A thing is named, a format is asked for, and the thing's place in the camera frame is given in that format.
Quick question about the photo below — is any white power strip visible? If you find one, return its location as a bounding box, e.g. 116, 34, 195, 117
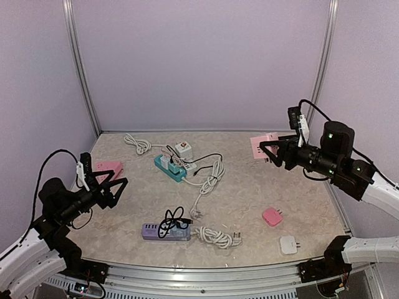
123, 133, 197, 173

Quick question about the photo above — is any white cube socket adapter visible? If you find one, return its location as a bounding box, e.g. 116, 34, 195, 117
175, 141, 193, 161

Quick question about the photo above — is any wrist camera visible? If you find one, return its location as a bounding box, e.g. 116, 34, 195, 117
287, 107, 310, 147
75, 152, 92, 191

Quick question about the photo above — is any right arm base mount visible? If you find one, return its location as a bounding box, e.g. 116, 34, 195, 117
297, 235, 352, 283

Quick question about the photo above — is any pink flat charger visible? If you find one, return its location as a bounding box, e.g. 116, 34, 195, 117
262, 207, 283, 227

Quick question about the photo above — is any purple power strip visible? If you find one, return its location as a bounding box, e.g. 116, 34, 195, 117
141, 223, 243, 249

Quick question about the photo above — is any small white cube charger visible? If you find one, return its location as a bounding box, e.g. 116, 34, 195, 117
160, 155, 170, 170

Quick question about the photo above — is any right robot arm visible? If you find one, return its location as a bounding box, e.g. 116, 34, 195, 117
259, 99, 398, 277

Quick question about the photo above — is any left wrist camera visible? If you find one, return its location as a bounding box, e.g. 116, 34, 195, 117
75, 152, 92, 191

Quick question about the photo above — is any aluminium frame post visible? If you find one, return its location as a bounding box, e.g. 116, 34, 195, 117
311, 0, 339, 107
62, 0, 102, 138

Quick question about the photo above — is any left aluminium frame post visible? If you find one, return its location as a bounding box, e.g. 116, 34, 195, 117
62, 0, 102, 138

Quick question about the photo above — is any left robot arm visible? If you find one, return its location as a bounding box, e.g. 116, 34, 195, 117
1, 153, 128, 298

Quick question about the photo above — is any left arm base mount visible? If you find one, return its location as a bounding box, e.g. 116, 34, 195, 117
55, 239, 109, 283

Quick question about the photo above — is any pink triangular power strip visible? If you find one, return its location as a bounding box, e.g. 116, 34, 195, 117
96, 161, 123, 181

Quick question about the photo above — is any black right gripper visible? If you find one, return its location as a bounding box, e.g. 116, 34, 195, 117
261, 135, 340, 179

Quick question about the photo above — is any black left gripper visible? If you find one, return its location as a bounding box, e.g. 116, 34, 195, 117
59, 169, 127, 224

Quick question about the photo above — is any aluminium front rail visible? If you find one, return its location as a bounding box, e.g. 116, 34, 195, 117
29, 245, 375, 299

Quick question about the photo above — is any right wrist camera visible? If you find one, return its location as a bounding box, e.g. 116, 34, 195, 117
287, 107, 310, 147

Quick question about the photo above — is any pink cube socket adapter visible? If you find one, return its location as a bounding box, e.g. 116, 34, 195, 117
249, 132, 280, 164

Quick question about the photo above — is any white flat charger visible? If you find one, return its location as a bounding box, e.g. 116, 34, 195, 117
279, 235, 300, 255

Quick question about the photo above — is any right aluminium frame post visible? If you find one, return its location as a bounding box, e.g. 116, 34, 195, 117
311, 0, 339, 107

